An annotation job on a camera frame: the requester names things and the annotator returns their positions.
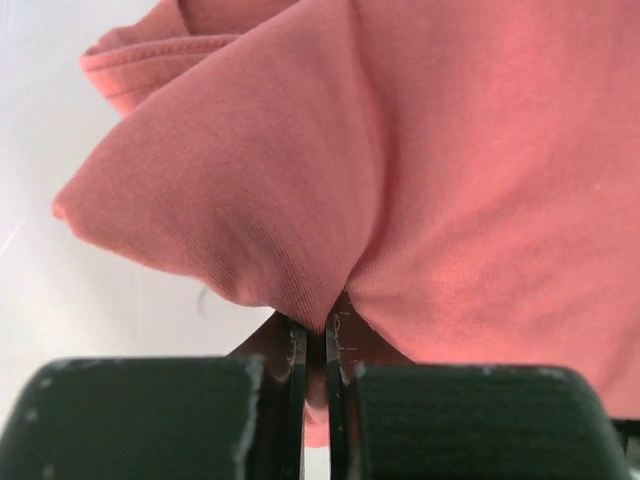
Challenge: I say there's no pink t shirt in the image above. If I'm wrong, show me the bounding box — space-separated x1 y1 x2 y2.
53 1 639 419

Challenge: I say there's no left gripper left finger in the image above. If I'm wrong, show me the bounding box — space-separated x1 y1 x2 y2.
1 313 307 479

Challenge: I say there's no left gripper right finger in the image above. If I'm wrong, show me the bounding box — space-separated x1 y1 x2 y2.
326 295 629 479

